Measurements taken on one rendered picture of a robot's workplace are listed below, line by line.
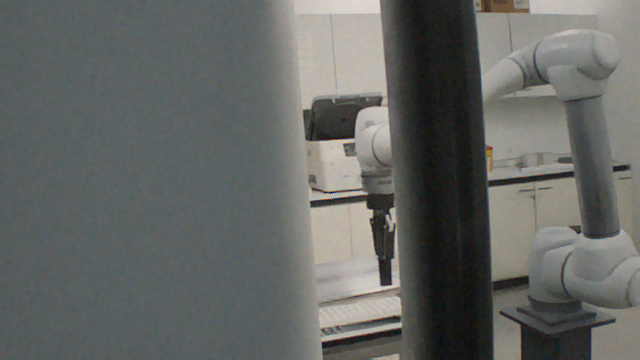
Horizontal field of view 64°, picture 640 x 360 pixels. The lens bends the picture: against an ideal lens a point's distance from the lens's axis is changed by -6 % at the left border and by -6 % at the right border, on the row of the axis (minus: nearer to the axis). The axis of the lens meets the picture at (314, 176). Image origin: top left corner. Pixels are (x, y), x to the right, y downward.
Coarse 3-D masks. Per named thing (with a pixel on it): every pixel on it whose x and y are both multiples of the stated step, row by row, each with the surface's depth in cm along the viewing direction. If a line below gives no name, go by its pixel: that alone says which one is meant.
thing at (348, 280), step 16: (368, 256) 211; (320, 272) 193; (336, 272) 191; (352, 272) 189; (368, 272) 187; (320, 288) 172; (336, 288) 171; (352, 288) 169; (368, 288) 168; (384, 288) 166; (320, 304) 159; (336, 304) 161
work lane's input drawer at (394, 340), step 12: (360, 336) 129; (372, 336) 130; (384, 336) 131; (396, 336) 131; (324, 348) 126; (336, 348) 127; (348, 348) 128; (360, 348) 128; (372, 348) 129; (384, 348) 130; (396, 348) 131
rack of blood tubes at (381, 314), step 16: (352, 304) 139; (368, 304) 138; (384, 304) 137; (320, 320) 129; (336, 320) 128; (352, 320) 129; (368, 320) 141; (384, 320) 141; (400, 320) 140; (336, 336) 128
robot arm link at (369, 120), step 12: (372, 108) 130; (384, 108) 130; (360, 120) 131; (372, 120) 128; (384, 120) 128; (360, 132) 130; (372, 132) 126; (360, 144) 130; (372, 144) 125; (360, 156) 131; (372, 156) 126; (360, 168) 134; (372, 168) 130; (384, 168) 130
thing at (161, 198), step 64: (0, 0) 6; (64, 0) 7; (128, 0) 7; (192, 0) 7; (256, 0) 7; (0, 64) 6; (64, 64) 7; (128, 64) 7; (192, 64) 7; (256, 64) 7; (0, 128) 7; (64, 128) 7; (128, 128) 7; (192, 128) 7; (256, 128) 7; (0, 192) 7; (64, 192) 7; (128, 192) 7; (192, 192) 7; (256, 192) 7; (0, 256) 7; (64, 256) 7; (128, 256) 7; (192, 256) 7; (256, 256) 7; (0, 320) 7; (64, 320) 7; (128, 320) 7; (192, 320) 7; (256, 320) 8
